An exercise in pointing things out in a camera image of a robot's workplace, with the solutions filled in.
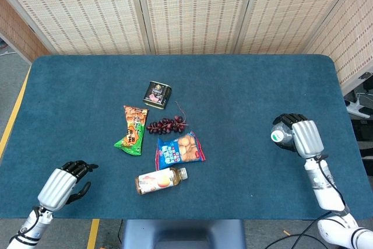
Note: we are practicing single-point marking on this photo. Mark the orange green snack bag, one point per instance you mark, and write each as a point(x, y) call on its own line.
point(132, 131)

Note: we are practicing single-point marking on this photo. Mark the black luncheon meat tin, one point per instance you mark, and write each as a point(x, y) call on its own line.
point(156, 95)

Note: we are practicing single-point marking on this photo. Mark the blue biscuit bag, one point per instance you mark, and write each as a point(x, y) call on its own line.
point(179, 150)

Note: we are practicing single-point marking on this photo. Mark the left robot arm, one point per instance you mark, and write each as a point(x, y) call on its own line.
point(27, 227)

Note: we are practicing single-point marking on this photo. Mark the white power strip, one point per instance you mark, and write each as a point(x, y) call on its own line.
point(357, 109)

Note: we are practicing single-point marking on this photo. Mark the juice bottle with orange label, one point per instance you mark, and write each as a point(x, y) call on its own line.
point(158, 181)

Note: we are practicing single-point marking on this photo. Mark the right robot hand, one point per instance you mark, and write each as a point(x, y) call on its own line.
point(306, 136)

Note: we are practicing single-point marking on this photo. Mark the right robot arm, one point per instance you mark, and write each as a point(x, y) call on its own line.
point(329, 190)

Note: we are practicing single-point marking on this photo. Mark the dark red grape bunch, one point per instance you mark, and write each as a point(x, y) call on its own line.
point(166, 125)

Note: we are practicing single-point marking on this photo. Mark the blue table cloth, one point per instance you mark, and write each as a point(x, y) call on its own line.
point(186, 85)

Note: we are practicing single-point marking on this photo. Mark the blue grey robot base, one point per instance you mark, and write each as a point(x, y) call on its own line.
point(183, 233)

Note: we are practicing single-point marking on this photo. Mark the woven folding screen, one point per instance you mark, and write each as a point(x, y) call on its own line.
point(186, 10)

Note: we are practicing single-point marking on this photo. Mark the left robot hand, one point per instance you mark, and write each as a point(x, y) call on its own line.
point(56, 185)

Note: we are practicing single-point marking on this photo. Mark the transparent water bottle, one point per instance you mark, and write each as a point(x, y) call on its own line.
point(281, 135)

